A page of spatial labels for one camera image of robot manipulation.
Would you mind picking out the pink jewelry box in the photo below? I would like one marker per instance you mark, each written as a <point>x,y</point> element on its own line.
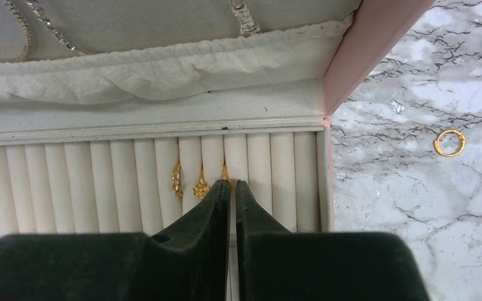
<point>114,114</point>

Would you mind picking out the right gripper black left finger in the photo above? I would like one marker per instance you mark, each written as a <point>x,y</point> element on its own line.
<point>188,260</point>

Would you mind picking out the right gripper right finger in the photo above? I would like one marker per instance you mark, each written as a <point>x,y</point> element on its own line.
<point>277,264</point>

